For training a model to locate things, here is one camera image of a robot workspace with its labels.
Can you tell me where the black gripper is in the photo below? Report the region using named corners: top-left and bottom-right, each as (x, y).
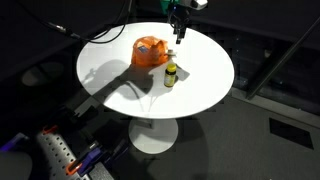
top-left (167, 3), bottom-right (193, 45)

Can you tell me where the orange plastic bag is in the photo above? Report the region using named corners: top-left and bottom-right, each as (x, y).
top-left (130, 35), bottom-right (170, 67)

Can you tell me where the yellow cap pill bottle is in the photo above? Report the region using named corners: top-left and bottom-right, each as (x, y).
top-left (163, 63), bottom-right (178, 88)

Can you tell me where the black diagonal pole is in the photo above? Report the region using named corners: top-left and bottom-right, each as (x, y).
top-left (245, 14), bottom-right (320, 101)

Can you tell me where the dark round stool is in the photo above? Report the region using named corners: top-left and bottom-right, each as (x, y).
top-left (20, 60), bottom-right (65, 88)

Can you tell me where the dark floor vent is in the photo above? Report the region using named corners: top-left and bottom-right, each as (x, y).
top-left (268, 117), bottom-right (315, 150)

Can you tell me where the orange blue clamp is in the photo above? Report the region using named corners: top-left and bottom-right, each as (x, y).
top-left (65, 141), bottom-right (103, 177)

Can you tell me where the grey perforated mounting board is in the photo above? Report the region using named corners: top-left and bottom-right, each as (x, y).
top-left (35, 131), bottom-right (91, 180)

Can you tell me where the grey rounded object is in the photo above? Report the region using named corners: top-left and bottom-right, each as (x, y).
top-left (0, 151), bottom-right (34, 180)

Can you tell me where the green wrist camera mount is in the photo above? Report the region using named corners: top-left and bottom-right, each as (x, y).
top-left (159, 0), bottom-right (178, 15)

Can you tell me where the black cable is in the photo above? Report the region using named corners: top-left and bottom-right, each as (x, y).
top-left (16, 0), bottom-right (134, 45)

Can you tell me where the white table pedestal base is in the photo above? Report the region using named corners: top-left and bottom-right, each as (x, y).
top-left (128, 117), bottom-right (179, 155)

